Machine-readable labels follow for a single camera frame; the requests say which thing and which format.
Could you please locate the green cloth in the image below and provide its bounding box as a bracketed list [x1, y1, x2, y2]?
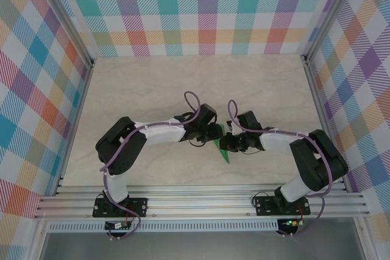
[212, 124, 232, 164]

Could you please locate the right controller circuit board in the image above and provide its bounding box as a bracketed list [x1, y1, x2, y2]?
[282, 219, 305, 228]

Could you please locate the controller circuit board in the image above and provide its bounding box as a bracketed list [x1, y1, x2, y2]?
[282, 219, 305, 228]
[104, 220, 132, 231]

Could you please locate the left controller circuit board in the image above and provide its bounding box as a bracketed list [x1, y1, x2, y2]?
[104, 220, 132, 231]

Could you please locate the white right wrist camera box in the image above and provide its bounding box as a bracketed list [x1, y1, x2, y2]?
[225, 119, 241, 135]

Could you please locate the aluminium side rail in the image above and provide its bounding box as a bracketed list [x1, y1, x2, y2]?
[301, 55, 350, 192]
[53, 58, 96, 197]

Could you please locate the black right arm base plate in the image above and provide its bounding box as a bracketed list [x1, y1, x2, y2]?
[255, 196, 311, 217]

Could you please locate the aluminium mounting rail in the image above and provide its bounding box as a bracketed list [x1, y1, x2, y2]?
[33, 184, 371, 220]

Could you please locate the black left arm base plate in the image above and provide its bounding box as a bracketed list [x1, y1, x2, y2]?
[93, 197, 149, 218]

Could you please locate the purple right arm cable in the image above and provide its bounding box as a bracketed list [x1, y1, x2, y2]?
[227, 99, 335, 238]

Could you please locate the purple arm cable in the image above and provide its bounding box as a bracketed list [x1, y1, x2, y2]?
[99, 91, 204, 241]
[227, 99, 335, 238]

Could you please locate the perforated metal cable tray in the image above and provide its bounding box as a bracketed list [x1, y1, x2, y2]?
[45, 222, 280, 233]

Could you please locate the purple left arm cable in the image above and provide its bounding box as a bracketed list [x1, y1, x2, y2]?
[99, 91, 204, 241]

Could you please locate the aluminium frame post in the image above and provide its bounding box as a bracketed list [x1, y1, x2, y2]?
[30, 0, 95, 69]
[300, 0, 363, 65]

